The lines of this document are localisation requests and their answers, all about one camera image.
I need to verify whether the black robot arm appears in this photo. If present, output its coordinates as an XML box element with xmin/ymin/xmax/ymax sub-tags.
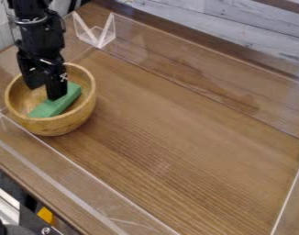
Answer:
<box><xmin>9</xmin><ymin>0</ymin><xmax>67</xmax><ymax>101</ymax></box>

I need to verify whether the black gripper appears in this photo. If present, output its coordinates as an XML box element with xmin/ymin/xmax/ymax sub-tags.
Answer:
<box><xmin>14</xmin><ymin>13</ymin><xmax>67</xmax><ymax>101</ymax></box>

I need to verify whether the brown wooden bowl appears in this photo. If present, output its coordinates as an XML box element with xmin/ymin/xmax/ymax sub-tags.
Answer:
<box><xmin>6</xmin><ymin>63</ymin><xmax>98</xmax><ymax>136</ymax></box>

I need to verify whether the clear acrylic barrier wall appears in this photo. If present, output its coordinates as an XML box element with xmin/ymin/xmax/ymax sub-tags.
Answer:
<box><xmin>0</xmin><ymin>17</ymin><xmax>299</xmax><ymax>235</ymax></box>

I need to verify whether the green rectangular block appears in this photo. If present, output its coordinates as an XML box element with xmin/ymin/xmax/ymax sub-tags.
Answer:
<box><xmin>29</xmin><ymin>82</ymin><xmax>83</xmax><ymax>118</ymax></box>

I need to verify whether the yellow and black device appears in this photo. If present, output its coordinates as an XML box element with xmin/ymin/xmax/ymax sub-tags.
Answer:
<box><xmin>21</xmin><ymin>195</ymin><xmax>79</xmax><ymax>235</ymax></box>

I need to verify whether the clear acrylic corner bracket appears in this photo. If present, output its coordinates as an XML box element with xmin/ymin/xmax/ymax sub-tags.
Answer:
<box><xmin>73</xmin><ymin>12</ymin><xmax>117</xmax><ymax>49</ymax></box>

